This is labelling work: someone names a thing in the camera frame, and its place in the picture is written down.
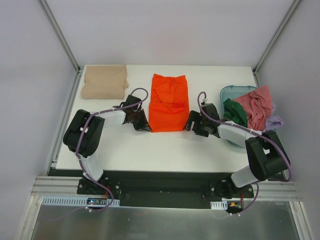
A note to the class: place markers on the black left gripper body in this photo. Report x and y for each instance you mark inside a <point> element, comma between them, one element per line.
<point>139,120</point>

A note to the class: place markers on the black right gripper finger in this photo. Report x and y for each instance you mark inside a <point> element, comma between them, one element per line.
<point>194,117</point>
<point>189,126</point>

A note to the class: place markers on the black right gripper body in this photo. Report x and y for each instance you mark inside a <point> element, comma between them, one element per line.
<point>198,124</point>

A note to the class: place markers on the orange t shirt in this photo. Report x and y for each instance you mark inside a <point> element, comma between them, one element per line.
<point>169,103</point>

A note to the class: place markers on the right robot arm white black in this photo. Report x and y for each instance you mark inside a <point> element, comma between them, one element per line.
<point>265,153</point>

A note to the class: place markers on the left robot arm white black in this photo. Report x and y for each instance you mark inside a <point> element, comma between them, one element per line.
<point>83,134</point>

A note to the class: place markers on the green t shirt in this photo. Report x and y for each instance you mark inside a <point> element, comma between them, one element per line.
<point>233,111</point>

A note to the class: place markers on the teal plastic basket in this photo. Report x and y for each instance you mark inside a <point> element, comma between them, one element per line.
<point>232,92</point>

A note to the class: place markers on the folded beige t shirt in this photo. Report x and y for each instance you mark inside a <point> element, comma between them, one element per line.
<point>105,82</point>

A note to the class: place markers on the pink t shirt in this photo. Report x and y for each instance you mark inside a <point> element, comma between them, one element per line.
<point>258,106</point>

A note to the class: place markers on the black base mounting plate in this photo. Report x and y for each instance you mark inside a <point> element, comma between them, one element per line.
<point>173,190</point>

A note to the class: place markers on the lavender t shirt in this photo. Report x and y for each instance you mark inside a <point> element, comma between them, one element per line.
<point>273,121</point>

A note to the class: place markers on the left aluminium frame post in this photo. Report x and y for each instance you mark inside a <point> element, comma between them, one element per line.
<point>59,33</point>

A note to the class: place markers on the right white cable duct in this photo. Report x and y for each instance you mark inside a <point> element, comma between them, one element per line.
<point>219,205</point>

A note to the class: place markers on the front aluminium frame rail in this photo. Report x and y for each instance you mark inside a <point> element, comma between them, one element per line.
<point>67,186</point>

